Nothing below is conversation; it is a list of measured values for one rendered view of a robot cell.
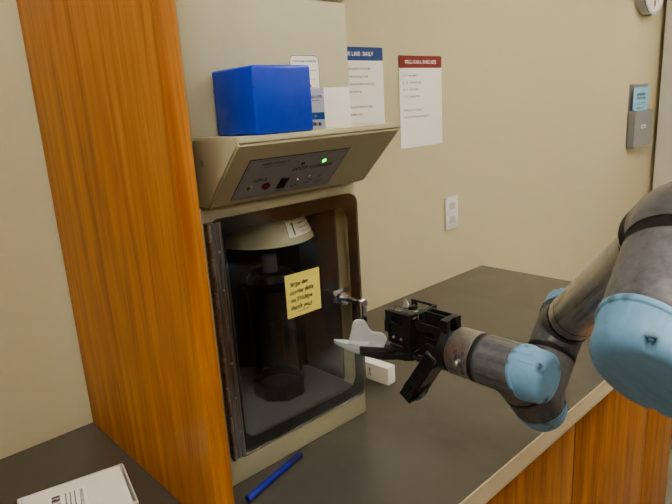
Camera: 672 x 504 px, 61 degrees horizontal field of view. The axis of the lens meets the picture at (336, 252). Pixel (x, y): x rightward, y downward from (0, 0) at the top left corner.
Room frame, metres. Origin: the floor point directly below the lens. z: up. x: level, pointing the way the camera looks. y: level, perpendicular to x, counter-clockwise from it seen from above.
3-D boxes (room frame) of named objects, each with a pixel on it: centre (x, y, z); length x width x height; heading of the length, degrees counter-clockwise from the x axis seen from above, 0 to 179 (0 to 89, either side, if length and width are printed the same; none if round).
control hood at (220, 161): (0.89, 0.04, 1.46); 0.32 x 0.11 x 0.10; 132
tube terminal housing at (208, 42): (1.03, 0.16, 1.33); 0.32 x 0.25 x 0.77; 132
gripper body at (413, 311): (0.86, -0.14, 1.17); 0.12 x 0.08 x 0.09; 42
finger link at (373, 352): (0.88, -0.07, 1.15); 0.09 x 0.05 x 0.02; 78
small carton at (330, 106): (0.93, 0.00, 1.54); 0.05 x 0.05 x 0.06; 37
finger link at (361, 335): (0.89, -0.03, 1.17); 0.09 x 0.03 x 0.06; 78
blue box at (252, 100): (0.85, 0.09, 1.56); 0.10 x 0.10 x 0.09; 42
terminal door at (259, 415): (0.93, 0.07, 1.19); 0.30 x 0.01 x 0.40; 132
